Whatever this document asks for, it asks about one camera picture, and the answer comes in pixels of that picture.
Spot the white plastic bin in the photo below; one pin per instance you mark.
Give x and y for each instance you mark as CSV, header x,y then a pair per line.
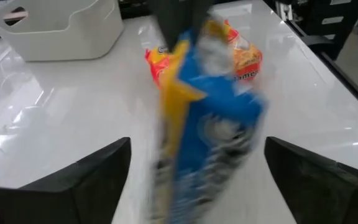
x,y
57,37

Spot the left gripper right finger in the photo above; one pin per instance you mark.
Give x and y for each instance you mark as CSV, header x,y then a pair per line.
x,y
328,193

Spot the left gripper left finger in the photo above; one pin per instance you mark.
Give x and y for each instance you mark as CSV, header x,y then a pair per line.
x,y
57,199

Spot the blue Maruchan noodle pack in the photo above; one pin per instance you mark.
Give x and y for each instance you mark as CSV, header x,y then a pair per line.
x,y
213,109

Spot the silver metal rail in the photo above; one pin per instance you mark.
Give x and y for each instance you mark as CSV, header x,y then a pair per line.
x,y
286,12

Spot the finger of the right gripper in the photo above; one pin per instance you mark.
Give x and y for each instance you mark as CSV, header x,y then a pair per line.
x,y
169,18
194,12

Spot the orange Maruchan noodle pack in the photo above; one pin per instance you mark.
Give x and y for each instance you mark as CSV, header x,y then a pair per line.
x,y
247,62

